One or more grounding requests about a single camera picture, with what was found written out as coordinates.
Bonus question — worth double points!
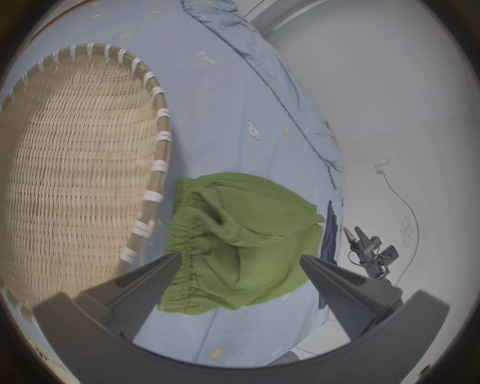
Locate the round woven basket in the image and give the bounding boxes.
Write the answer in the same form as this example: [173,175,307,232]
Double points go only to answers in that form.
[0,43,173,323]

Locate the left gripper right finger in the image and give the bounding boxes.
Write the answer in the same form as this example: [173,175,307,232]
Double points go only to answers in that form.
[299,254,404,344]

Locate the pale blue quilt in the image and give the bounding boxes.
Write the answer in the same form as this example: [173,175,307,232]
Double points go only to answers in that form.
[181,0,346,188]

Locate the green shorts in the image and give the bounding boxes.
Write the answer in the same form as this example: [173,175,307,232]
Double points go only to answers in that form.
[157,172,326,315]

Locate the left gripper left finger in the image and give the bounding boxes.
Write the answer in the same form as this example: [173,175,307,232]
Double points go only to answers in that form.
[75,251,183,343]

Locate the dark blue garment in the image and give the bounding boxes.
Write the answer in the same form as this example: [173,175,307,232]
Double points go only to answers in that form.
[319,200,340,310]

